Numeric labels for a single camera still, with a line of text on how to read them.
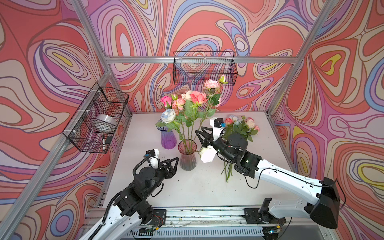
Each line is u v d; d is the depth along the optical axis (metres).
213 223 0.73
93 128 0.72
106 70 0.91
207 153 0.51
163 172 0.62
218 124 0.55
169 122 0.66
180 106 0.69
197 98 0.64
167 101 0.69
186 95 0.68
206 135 0.58
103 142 0.72
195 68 0.93
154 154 0.63
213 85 0.63
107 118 0.73
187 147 0.80
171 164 0.66
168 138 1.00
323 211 0.38
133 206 0.50
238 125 1.04
